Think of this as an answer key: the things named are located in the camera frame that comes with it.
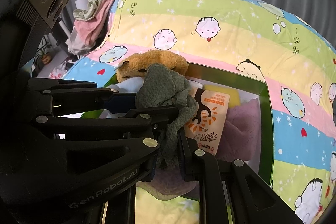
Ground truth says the yellow fuzzy plush toy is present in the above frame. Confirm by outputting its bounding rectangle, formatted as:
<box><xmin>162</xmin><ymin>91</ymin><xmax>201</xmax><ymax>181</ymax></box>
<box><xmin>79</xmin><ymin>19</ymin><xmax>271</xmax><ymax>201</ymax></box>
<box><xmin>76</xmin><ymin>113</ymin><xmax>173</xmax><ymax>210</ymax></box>
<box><xmin>116</xmin><ymin>50</ymin><xmax>189</xmax><ymax>83</ymax></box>

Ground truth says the grey green cloth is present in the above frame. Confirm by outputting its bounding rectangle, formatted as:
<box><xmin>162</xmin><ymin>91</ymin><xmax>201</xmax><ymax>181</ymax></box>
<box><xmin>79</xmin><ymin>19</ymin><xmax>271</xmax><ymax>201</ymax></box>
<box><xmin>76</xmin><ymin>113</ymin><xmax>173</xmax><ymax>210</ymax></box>
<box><xmin>135</xmin><ymin>64</ymin><xmax>198</xmax><ymax>170</ymax></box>

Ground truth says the green cardboard box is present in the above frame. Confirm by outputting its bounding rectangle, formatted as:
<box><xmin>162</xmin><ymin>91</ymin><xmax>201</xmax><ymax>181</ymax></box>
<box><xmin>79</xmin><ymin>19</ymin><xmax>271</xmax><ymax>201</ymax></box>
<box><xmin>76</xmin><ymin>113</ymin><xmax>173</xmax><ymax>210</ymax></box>
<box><xmin>81</xmin><ymin>62</ymin><xmax>275</xmax><ymax>202</ymax></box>

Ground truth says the pile of clothes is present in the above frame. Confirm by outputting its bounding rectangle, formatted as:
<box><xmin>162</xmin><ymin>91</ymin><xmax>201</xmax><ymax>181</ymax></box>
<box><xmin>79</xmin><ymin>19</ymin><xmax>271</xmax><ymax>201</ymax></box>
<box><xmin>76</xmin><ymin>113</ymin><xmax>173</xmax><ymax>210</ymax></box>
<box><xmin>66</xmin><ymin>0</ymin><xmax>114</xmax><ymax>56</ymax></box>

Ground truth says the colourful cartoon blanket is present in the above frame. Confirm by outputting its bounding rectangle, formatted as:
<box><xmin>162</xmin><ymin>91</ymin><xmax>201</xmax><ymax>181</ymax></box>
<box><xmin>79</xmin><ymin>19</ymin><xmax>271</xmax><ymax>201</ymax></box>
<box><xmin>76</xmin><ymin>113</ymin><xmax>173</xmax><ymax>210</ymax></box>
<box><xmin>65</xmin><ymin>0</ymin><xmax>335</xmax><ymax>223</ymax></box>

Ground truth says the purple towel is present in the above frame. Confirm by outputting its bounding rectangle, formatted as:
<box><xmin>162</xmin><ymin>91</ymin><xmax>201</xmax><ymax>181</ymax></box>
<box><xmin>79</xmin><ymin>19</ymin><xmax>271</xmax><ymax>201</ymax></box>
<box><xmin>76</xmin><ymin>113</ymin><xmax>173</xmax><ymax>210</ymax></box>
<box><xmin>137</xmin><ymin>98</ymin><xmax>261</xmax><ymax>201</ymax></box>

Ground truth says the yellow green sponge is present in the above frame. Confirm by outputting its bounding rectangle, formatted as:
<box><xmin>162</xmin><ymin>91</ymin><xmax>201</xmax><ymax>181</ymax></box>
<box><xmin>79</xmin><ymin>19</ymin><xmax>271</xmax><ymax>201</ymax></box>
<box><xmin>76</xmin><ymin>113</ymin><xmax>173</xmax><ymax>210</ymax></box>
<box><xmin>203</xmin><ymin>84</ymin><xmax>241</xmax><ymax>109</ymax></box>

